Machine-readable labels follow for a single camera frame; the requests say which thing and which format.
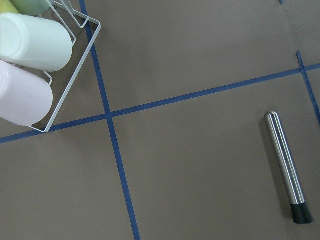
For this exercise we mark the steel muddler black tip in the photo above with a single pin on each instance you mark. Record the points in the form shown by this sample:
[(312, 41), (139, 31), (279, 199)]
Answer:
[(299, 208)]

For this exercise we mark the pink plastic cup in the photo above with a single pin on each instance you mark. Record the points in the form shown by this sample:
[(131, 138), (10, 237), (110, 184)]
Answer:
[(25, 98)]

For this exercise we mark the white plastic cup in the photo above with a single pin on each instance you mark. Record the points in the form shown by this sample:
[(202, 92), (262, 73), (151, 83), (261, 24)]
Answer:
[(34, 42)]

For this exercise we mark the green plastic cup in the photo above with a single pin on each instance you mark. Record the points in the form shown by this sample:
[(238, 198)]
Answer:
[(31, 7)]

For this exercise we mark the yellow plastic cup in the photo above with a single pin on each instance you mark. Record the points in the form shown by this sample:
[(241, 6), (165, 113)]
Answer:
[(6, 6)]

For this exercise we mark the white wire cup rack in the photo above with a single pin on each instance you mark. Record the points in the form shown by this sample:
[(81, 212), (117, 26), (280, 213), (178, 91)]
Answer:
[(83, 31)]

